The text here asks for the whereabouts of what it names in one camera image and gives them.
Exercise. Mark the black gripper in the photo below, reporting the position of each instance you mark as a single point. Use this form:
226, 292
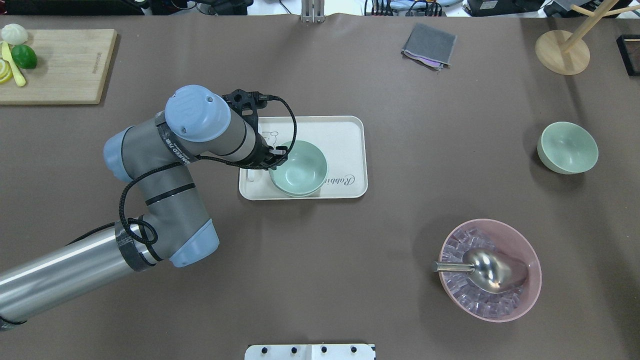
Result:
261, 152

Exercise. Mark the green bowl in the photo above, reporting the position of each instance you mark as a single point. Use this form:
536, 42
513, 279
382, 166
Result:
305, 169
567, 148
297, 194

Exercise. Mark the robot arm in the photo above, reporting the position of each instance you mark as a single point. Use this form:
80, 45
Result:
160, 211

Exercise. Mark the white ceramic spoon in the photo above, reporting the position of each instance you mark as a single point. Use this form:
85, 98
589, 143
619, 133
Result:
251, 175

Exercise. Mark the green bowl on tray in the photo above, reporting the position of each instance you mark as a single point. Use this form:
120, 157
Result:
297, 194

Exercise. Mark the cream serving tray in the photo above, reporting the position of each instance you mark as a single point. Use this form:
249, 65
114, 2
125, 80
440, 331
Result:
342, 140

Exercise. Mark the grey folded cloth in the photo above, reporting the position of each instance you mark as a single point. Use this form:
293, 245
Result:
430, 46

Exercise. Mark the bamboo cutting board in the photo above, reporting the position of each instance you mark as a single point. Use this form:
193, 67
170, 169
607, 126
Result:
73, 65

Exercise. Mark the pink bowl with ice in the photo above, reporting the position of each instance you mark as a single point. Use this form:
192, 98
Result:
502, 238

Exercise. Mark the metal scoop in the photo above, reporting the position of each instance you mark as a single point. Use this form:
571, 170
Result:
491, 271

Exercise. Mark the green lime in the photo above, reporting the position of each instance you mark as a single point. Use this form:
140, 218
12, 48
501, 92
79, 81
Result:
24, 57

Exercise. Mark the lemon slice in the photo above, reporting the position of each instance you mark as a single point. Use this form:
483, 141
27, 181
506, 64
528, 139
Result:
6, 72

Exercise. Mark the yellow plastic knife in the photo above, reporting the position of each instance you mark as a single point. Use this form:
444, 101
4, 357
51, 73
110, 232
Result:
18, 77

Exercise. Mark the white garlic bulb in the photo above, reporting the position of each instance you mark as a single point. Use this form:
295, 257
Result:
14, 34

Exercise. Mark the wooden mug tree stand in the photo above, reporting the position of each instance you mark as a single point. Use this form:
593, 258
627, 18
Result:
564, 52

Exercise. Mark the dark wooden tray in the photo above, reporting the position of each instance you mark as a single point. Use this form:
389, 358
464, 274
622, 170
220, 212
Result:
629, 48

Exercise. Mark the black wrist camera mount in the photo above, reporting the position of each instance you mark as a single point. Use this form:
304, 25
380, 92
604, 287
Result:
247, 103

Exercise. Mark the aluminium frame post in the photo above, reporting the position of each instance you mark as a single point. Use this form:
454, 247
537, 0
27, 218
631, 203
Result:
312, 11

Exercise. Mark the white camera pole base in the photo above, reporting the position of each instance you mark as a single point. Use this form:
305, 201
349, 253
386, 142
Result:
318, 351

